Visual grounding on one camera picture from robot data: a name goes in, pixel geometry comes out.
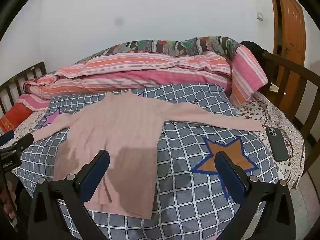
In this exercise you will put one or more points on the brown wooden door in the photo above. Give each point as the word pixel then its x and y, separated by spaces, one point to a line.
pixel 290 30

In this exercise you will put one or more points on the dark wooden footboard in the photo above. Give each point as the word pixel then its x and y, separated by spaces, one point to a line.
pixel 287 62

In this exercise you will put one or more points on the floral patchwork quilt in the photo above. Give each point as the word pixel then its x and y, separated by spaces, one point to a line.
pixel 175 45

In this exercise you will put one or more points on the floral bedsheet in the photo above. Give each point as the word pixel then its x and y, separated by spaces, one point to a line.
pixel 280 120

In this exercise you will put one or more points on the grey checked star blanket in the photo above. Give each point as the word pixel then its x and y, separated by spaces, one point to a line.
pixel 187 135

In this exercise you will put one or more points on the dark wooden headboard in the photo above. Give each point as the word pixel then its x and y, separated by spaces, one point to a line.
pixel 15 78

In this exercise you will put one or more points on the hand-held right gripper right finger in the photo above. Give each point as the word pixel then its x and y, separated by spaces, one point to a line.
pixel 228 177

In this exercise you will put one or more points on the red pillow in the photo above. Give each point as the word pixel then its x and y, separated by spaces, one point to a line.
pixel 12 118

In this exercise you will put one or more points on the person's left hand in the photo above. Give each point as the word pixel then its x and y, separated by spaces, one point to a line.
pixel 9 202

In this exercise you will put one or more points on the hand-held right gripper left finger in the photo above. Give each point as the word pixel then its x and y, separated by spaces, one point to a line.
pixel 96 170

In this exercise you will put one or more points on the pink knit sweater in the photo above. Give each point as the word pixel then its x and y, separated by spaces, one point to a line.
pixel 112 130

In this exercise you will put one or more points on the dark smartphone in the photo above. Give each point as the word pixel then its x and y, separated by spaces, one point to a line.
pixel 276 143

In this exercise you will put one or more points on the pink orange striped quilt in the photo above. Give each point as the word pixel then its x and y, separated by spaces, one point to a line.
pixel 150 76

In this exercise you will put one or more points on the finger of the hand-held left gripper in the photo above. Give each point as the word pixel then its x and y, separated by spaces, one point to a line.
pixel 6 138
pixel 23 141

